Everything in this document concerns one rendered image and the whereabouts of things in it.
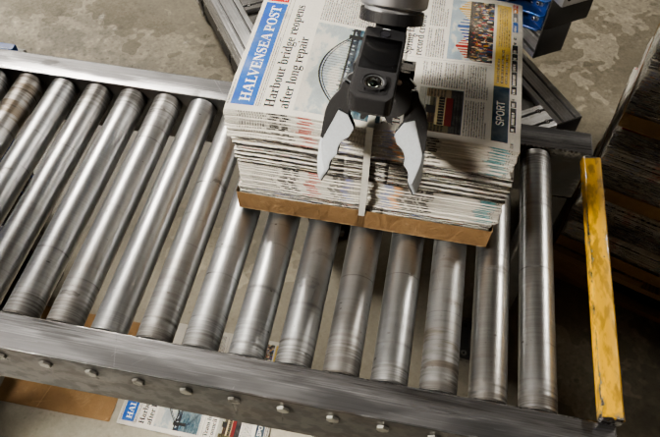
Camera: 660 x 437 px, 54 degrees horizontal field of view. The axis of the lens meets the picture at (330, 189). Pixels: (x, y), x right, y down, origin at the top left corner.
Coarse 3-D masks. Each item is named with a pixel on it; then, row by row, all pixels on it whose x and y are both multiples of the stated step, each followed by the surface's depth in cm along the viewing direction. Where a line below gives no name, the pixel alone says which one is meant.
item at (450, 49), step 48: (432, 0) 95; (480, 0) 95; (432, 48) 89; (480, 48) 89; (432, 96) 84; (480, 96) 84; (432, 144) 81; (480, 144) 79; (432, 192) 89; (480, 192) 86
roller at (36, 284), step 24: (120, 96) 115; (120, 120) 112; (96, 144) 108; (120, 144) 110; (96, 168) 105; (72, 192) 102; (96, 192) 104; (72, 216) 99; (48, 240) 96; (72, 240) 98; (48, 264) 94; (24, 288) 92; (48, 288) 93; (24, 312) 90
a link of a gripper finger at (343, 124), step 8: (344, 112) 75; (336, 120) 75; (344, 120) 75; (352, 120) 75; (328, 128) 75; (336, 128) 75; (344, 128) 75; (352, 128) 75; (328, 136) 76; (336, 136) 75; (344, 136) 75; (320, 144) 76; (328, 144) 76; (336, 144) 76; (320, 152) 77; (328, 152) 76; (336, 152) 76; (320, 160) 77; (328, 160) 77; (320, 168) 78; (328, 168) 77; (320, 176) 78
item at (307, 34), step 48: (288, 0) 94; (336, 0) 95; (288, 48) 88; (336, 48) 89; (240, 96) 83; (288, 96) 83; (240, 144) 88; (288, 144) 86; (288, 192) 95; (336, 192) 94
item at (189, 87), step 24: (24, 72) 118; (48, 72) 118; (72, 72) 118; (96, 72) 118; (120, 72) 119; (144, 72) 119; (144, 96) 118; (192, 96) 115; (216, 96) 115; (216, 120) 119; (528, 144) 110; (552, 144) 110; (576, 144) 110; (552, 168) 113; (576, 168) 112; (552, 192) 118
